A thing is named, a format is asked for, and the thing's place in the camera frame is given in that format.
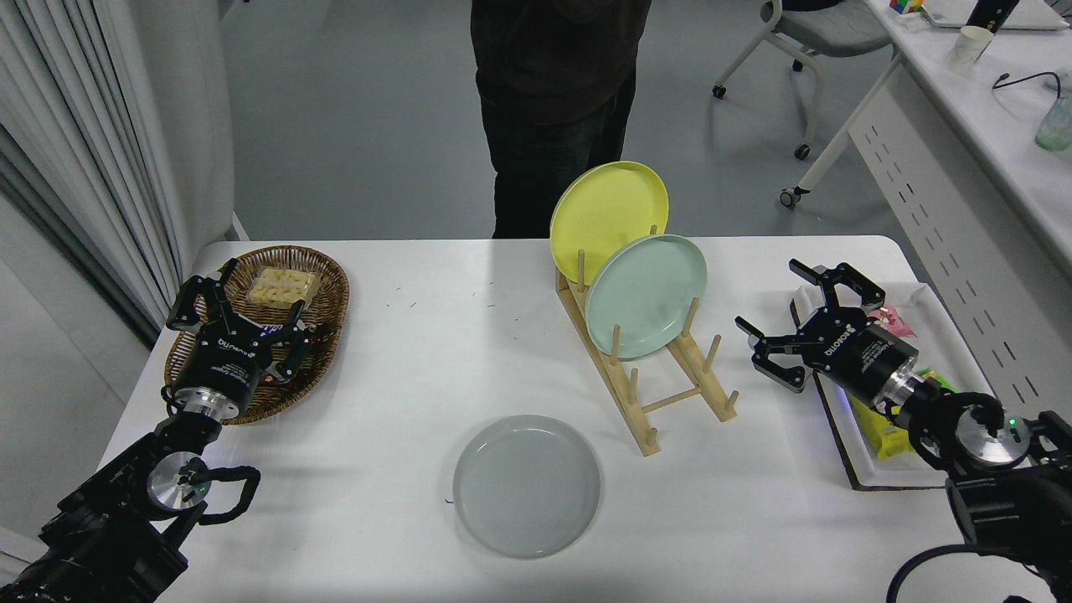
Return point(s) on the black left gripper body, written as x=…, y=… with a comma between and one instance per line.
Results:
x=222, y=360

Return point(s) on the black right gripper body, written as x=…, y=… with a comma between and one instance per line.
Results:
x=854, y=356

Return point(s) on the grey plate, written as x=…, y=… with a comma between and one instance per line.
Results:
x=528, y=486

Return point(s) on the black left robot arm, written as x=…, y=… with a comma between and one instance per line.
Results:
x=100, y=536

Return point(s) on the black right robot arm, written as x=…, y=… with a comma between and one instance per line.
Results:
x=1013, y=502

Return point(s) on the mint green plate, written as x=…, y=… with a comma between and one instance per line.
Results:
x=649, y=293

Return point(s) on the wooden plate rack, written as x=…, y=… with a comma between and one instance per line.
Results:
x=649, y=442

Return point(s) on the yellow plate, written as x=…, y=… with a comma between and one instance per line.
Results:
x=607, y=213

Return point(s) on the dark snack packet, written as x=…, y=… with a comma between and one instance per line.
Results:
x=266, y=322

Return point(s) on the pink snack packet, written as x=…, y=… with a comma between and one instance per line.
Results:
x=896, y=322

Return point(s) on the clear pack of yellow biscuits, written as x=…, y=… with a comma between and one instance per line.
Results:
x=283, y=286

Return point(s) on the brown wicker basket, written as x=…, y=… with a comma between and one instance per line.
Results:
x=327, y=293

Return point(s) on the white tray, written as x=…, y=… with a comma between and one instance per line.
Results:
x=930, y=301

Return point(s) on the yellow snack packet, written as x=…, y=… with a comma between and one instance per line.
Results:
x=879, y=440

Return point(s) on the green snack packet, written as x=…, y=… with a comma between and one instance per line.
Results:
x=938, y=381

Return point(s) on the pale curtain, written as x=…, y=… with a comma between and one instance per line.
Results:
x=92, y=126

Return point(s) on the white desk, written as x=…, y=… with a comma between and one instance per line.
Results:
x=997, y=126

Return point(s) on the translucent green cup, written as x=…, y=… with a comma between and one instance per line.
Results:
x=1055, y=126

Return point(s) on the grey office chair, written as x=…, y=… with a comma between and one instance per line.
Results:
x=829, y=29

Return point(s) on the white paper cup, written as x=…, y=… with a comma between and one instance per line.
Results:
x=971, y=46

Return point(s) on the colourful puzzle cube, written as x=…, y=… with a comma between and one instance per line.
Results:
x=906, y=5

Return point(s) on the white laptop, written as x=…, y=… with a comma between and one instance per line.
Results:
x=1038, y=17

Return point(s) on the person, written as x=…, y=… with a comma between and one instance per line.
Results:
x=553, y=75

